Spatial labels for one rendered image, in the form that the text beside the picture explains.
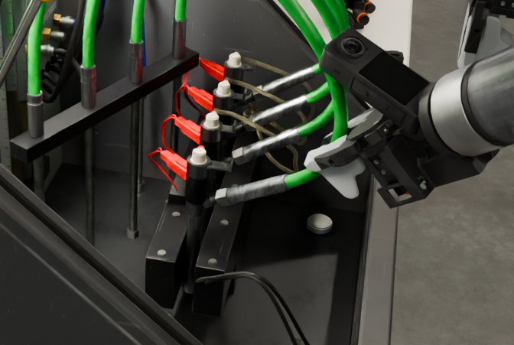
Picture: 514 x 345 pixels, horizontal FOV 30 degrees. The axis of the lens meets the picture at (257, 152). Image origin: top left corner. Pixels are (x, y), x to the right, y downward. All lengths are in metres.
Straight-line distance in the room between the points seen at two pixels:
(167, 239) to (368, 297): 0.26
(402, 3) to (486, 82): 1.11
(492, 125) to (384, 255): 0.53
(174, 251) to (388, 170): 0.38
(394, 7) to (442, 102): 1.05
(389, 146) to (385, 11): 0.98
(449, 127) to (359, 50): 0.12
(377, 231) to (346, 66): 0.49
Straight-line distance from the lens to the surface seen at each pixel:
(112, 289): 0.83
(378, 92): 0.86
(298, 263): 1.43
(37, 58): 1.12
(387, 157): 0.88
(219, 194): 1.07
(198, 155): 1.13
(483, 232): 2.95
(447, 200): 3.04
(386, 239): 1.31
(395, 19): 1.81
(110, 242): 1.44
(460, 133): 0.80
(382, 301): 1.21
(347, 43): 0.88
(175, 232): 1.22
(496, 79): 0.77
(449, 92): 0.81
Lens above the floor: 1.76
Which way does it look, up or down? 35 degrees down
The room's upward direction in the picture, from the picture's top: 6 degrees clockwise
